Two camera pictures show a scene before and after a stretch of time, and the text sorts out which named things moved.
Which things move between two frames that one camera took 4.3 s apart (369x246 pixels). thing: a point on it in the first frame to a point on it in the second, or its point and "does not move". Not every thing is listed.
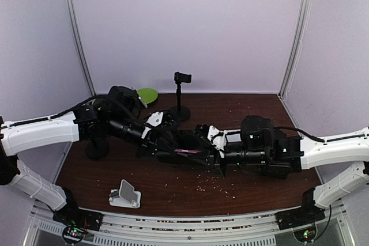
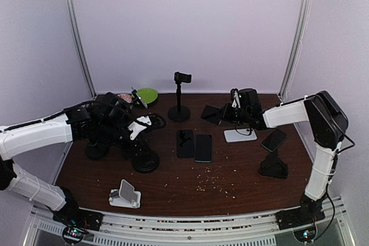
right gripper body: x=218 y=166 to x=234 y=117
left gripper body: x=146 y=143 to x=127 y=151
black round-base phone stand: x=180 y=112 does not move
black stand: x=174 y=159 to x=146 y=162
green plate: x=147 y=95 does not move
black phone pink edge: x=185 y=150 to x=212 y=113
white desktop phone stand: x=125 y=196 does not move
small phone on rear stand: x=135 y=93 does not move
